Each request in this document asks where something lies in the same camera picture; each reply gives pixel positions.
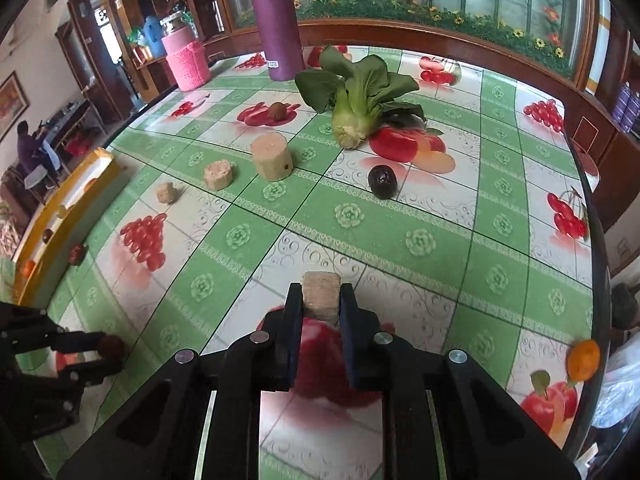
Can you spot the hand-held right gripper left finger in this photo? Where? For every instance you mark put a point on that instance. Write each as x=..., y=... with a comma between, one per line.
x=295, y=340

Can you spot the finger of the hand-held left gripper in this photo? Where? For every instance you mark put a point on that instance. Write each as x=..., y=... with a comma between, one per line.
x=95, y=371
x=80, y=341

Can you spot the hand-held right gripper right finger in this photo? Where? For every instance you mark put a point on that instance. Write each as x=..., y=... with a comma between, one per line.
x=350, y=345

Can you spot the dark maroon jujube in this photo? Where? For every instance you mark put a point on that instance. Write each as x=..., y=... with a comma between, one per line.
x=111, y=346

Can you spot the dark purple plum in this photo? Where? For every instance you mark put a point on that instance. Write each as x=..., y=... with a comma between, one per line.
x=47, y=235

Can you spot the small orange kumquat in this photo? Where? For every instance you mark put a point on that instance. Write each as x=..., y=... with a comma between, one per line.
x=90, y=183

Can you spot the yellow-taped white foam box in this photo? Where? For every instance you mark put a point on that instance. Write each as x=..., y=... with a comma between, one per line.
x=100, y=175

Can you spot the red jujube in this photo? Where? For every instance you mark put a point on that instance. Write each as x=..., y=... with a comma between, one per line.
x=76, y=254

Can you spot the green fruit-print tablecloth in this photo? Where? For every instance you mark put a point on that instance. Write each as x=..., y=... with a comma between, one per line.
x=400, y=270

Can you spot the small dark plum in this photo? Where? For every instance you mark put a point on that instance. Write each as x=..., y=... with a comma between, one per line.
x=382, y=181

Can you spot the medium tan cork block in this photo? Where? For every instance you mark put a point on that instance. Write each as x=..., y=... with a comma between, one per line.
x=218, y=175

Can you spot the large tan cork block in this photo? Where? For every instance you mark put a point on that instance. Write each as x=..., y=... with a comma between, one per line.
x=272, y=157

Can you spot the red object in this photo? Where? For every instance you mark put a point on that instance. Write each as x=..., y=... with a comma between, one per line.
x=79, y=146

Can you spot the brown-red grape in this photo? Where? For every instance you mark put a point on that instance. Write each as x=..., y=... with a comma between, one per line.
x=277, y=111

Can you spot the green bok choy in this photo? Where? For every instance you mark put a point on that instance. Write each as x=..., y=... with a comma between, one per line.
x=357, y=105

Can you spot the wooden sideboard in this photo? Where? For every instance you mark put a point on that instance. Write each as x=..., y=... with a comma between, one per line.
x=125, y=75

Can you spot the white plastic bag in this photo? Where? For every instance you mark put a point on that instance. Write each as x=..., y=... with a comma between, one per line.
x=617, y=390

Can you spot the dark round object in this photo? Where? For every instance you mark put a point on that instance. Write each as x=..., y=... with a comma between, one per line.
x=625, y=306

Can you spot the pink knit-sleeved bottle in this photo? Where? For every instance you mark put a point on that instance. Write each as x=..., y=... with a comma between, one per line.
x=187, y=60

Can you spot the green plastic bag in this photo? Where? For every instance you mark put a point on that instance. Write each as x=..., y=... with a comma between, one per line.
x=135, y=37

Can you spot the blue plastic jug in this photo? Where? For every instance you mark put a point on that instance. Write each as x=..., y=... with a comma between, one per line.
x=152, y=36

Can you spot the wooden side cabinet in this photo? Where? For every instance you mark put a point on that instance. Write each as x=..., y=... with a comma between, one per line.
x=607, y=160

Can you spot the purple thermos bottle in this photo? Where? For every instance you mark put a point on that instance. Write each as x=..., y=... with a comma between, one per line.
x=277, y=20

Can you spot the purple cans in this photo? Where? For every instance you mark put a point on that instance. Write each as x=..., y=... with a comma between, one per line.
x=627, y=107

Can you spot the framed wall picture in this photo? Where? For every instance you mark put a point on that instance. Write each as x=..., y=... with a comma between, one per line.
x=11, y=102

